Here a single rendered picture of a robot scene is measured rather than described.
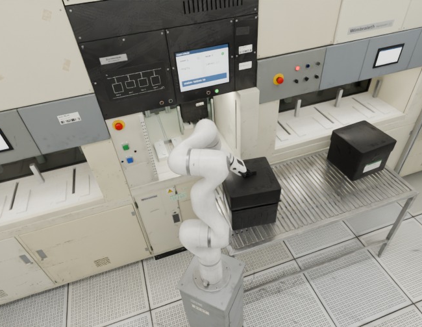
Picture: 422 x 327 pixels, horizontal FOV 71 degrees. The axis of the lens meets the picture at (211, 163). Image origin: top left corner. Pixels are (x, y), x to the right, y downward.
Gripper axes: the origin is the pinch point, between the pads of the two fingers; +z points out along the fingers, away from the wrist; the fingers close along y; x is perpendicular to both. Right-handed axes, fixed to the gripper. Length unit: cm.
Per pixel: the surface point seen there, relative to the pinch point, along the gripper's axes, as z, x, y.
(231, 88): -24.9, -24.0, 35.4
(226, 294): 5, 40, -50
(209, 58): -47, -30, 34
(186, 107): -17, 19, 84
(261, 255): 88, 65, 10
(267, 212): 20.4, 9.1, -13.7
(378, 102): 112, -82, 79
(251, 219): 16.7, 18.3, -13.7
